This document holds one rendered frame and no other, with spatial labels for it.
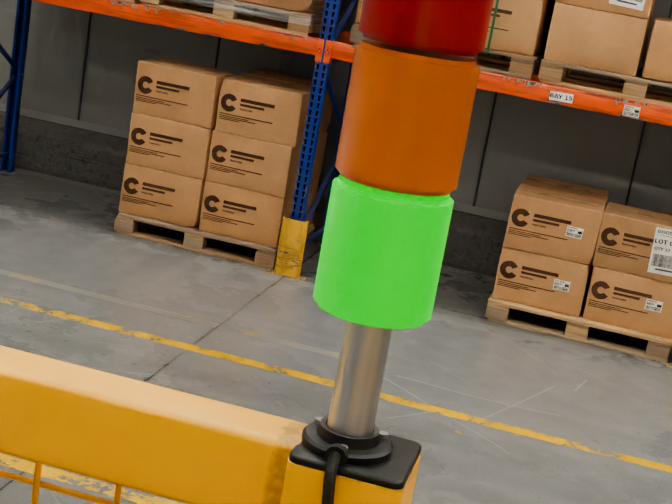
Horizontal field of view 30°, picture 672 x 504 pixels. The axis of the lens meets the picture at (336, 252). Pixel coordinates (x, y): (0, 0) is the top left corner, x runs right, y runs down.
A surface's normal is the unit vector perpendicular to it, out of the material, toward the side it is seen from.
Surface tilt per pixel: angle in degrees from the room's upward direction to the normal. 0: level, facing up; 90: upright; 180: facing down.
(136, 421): 90
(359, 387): 90
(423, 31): 90
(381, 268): 90
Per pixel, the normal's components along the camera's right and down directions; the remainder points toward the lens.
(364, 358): 0.02, 0.25
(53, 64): -0.26, 0.20
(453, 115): 0.61, 0.29
